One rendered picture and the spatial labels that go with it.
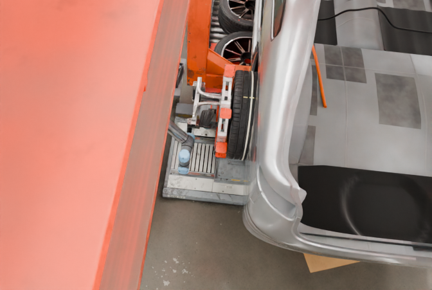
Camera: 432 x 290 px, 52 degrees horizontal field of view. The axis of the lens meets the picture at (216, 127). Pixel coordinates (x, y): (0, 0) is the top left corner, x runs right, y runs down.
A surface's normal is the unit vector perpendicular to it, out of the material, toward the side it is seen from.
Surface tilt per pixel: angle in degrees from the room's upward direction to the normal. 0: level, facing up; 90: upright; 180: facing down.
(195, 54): 90
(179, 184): 0
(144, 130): 0
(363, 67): 6
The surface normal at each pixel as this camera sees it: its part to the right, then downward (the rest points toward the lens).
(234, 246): 0.07, -0.55
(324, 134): 0.03, -0.19
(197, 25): -0.09, 0.83
